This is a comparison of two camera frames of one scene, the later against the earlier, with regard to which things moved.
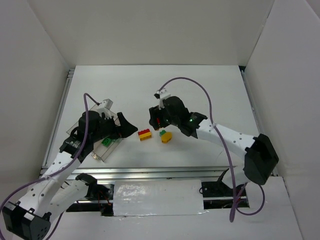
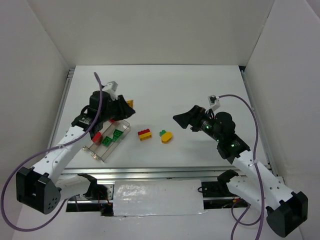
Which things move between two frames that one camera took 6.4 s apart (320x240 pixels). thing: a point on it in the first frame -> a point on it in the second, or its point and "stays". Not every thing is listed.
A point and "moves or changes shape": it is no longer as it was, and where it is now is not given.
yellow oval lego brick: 166,137 stays
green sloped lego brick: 117,141 moves or changes shape
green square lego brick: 162,132 stays
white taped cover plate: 157,197 stays
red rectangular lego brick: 143,131 stays
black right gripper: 155,117 -> 196,119
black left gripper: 116,128 -> 119,108
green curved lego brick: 106,141 stays
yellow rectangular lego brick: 145,136 stays
